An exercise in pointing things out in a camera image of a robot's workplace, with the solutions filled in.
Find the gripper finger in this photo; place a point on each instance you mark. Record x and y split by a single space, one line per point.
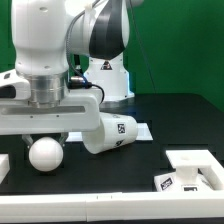
63 137
28 140

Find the white left wall bar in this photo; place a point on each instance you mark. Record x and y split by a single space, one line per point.
4 166

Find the white lamp shade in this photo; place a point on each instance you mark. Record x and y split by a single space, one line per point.
115 130

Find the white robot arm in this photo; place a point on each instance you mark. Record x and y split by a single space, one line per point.
34 96

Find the white flat plate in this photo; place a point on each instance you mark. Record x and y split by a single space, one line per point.
144 134

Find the white lamp bulb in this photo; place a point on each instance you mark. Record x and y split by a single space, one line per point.
46 154

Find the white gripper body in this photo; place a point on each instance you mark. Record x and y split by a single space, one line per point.
79 111

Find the white lamp base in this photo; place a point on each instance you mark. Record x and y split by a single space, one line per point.
194 170

